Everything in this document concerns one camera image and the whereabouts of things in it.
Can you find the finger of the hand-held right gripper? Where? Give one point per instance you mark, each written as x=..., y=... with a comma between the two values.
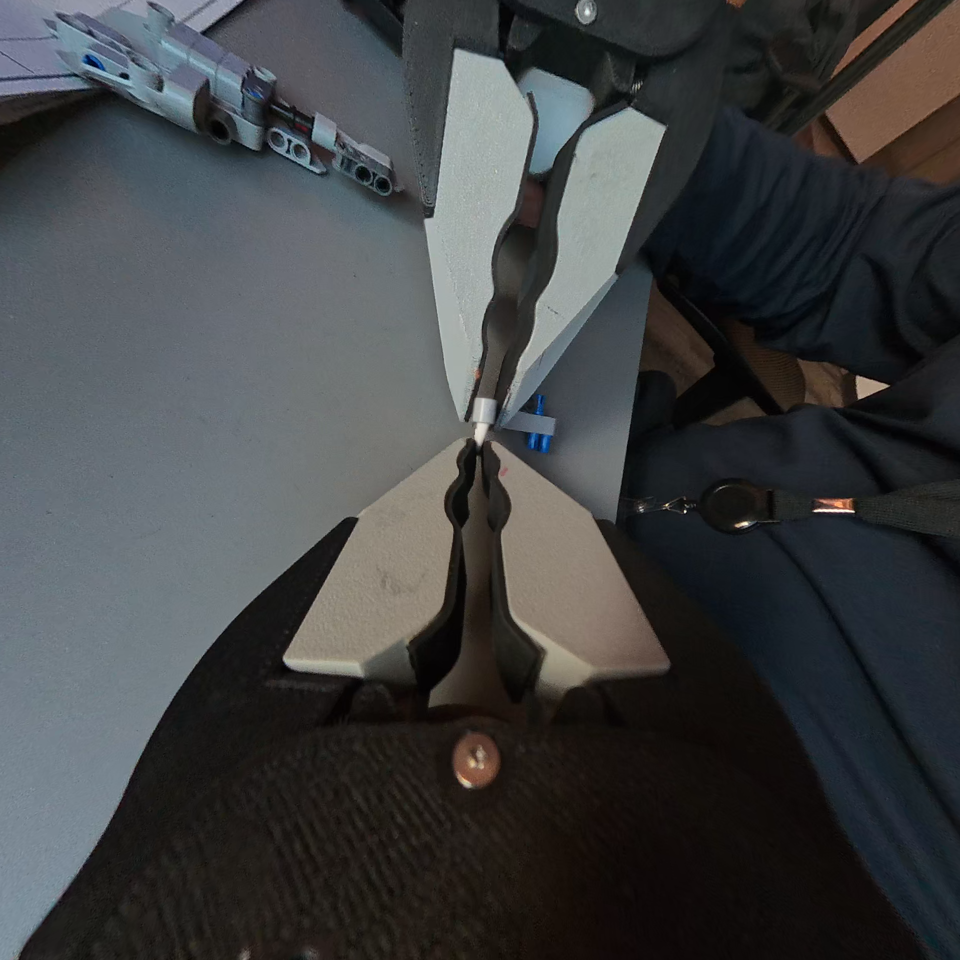
x=600, y=210
x=469, y=225

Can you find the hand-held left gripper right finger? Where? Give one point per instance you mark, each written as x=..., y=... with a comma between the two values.
x=570, y=592

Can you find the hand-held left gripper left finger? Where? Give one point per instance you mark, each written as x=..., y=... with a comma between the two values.
x=375, y=585

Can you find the grey lego jaw assembly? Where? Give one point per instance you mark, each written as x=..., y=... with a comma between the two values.
x=536, y=431

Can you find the white lego tooth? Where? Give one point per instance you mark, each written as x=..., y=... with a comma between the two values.
x=478, y=436

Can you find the person's right forearm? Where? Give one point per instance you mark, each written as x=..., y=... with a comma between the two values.
x=810, y=247

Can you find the grey lego motor assembly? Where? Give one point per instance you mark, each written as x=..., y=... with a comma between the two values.
x=187, y=82

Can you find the lego instruction booklet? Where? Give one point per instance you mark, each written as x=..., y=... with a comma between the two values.
x=22, y=67

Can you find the person's right hand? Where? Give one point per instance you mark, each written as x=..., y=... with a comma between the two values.
x=531, y=204

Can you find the black badge reel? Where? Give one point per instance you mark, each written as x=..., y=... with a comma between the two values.
x=739, y=506

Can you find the person's dark blue torso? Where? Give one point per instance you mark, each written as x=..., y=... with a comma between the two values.
x=862, y=675

